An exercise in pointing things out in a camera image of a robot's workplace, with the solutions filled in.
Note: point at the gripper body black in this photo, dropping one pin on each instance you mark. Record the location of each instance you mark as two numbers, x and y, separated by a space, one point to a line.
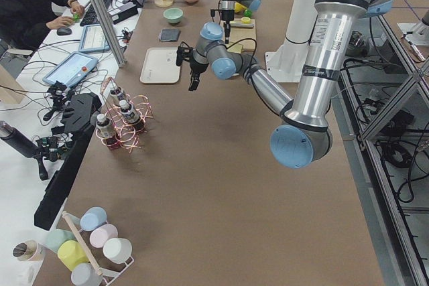
228 16
195 67

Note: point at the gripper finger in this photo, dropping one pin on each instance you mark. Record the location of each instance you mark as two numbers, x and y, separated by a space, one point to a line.
194 82

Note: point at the cream rabbit tray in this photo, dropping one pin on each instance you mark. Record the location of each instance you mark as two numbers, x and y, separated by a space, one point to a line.
160 67

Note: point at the yellow lemon upper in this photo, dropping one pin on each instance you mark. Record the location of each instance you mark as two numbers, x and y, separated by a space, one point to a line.
239 7

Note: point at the steel muddler black tip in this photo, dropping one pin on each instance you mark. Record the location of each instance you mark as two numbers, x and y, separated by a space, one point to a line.
236 24

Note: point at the halved lemon slice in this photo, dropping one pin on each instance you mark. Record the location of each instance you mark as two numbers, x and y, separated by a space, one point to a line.
246 20

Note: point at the green lime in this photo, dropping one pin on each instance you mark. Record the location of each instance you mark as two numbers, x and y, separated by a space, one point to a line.
248 13

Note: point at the wooden cutting board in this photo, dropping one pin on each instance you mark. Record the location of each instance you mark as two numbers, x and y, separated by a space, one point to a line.
243 36

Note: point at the grey folded cloth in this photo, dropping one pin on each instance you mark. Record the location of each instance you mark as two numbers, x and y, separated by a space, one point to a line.
169 35

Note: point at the mint green bowl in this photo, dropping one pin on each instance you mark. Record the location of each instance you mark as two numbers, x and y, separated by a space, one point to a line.
173 15

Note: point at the drink bottle lower left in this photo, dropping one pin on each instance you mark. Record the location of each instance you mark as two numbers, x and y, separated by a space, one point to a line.
131 116

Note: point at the drink bottle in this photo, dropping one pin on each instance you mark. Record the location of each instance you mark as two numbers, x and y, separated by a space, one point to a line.
106 130
131 116
117 95

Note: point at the drink bottle upper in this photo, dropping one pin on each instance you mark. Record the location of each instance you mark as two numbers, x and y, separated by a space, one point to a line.
117 95

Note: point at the drink bottle lower right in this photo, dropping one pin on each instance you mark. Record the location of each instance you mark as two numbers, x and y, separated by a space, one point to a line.
106 130

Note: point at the blue teach pendant far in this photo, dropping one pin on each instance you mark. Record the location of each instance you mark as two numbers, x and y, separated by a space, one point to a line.
93 40

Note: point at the blue teach pendant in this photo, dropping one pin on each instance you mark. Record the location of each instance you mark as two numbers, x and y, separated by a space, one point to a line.
71 70
93 40

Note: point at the blue teach pendant near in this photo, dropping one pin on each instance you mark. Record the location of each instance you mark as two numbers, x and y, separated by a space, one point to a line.
71 70

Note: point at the computer mouse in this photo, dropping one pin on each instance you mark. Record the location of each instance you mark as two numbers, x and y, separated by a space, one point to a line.
63 31

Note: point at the blue pastel cup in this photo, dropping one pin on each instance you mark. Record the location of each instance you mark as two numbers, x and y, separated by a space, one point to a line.
93 218

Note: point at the pink pastel cup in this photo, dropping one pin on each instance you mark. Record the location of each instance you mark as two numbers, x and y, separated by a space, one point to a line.
102 234

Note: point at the seated person in black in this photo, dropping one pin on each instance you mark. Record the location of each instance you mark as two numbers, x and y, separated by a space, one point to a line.
26 23

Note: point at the white pastel cup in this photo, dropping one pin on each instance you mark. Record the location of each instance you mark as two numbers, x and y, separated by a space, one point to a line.
117 250

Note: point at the yellow pastel cup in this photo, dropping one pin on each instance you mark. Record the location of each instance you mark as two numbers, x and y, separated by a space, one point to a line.
71 254

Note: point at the green pastel cup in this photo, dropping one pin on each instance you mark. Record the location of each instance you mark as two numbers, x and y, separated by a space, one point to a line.
57 237

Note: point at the grey pastel cup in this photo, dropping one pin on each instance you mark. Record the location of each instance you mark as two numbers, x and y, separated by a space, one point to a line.
84 275

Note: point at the paper cup with metal insert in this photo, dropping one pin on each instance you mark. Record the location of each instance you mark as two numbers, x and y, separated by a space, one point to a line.
29 250

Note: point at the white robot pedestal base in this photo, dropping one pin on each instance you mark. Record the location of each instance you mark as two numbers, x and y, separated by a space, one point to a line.
285 65

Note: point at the copper wire bottle rack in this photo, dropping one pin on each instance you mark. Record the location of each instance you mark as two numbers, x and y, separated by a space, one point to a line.
126 135

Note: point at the aluminium frame post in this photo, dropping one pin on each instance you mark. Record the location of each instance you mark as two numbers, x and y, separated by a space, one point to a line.
109 32

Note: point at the white wire cup rack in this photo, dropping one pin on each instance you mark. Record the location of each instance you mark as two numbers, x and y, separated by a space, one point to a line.
109 271

